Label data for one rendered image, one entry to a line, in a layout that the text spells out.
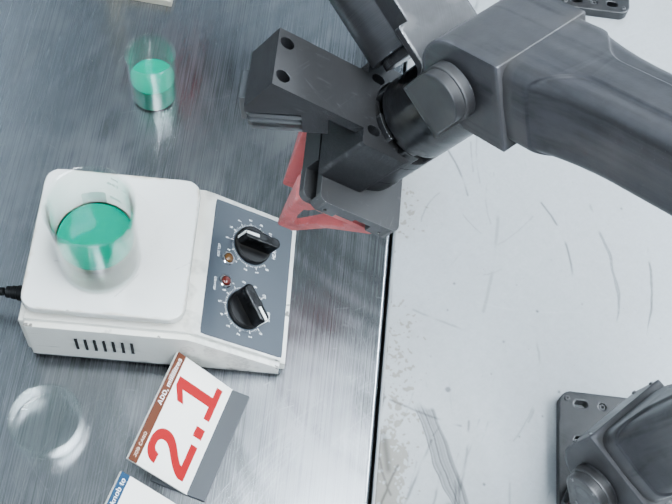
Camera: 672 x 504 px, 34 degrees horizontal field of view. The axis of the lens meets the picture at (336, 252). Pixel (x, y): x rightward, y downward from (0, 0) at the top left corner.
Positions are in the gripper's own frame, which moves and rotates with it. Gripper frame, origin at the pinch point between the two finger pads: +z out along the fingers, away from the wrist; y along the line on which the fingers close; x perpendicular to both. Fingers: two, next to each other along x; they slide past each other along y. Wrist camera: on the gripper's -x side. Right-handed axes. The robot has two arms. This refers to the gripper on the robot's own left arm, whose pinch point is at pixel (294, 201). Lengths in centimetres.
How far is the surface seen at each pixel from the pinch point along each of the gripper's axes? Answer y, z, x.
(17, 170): -6.4, 22.0, -15.0
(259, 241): 1.0, 5.6, 0.5
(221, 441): 15.6, 11.2, 2.6
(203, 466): 17.7, 11.7, 1.6
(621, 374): 6.0, -4.2, 30.3
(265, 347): 8.8, 7.1, 3.1
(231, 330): 8.4, 7.1, 0.0
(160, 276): 6.2, 6.9, -6.6
